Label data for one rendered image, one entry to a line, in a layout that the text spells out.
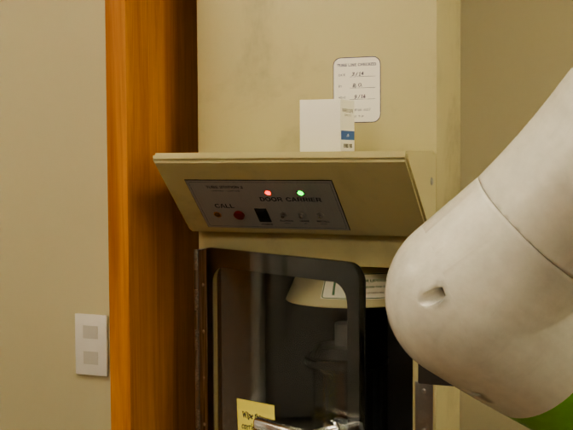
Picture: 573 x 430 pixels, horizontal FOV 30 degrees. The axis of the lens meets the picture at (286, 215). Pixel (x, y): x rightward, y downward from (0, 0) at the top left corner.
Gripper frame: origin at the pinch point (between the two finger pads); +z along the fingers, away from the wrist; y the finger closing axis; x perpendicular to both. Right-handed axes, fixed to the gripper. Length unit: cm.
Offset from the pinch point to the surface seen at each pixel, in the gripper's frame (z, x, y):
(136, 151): 41.9, -24.0, -4.0
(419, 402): 7.1, 6.3, -11.3
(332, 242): 18.1, -12.6, -11.0
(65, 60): 89, -42, -53
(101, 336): 81, 9, -53
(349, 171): 12.0, -21.5, -0.7
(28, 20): 97, -50, -53
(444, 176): 5.0, -20.8, -14.6
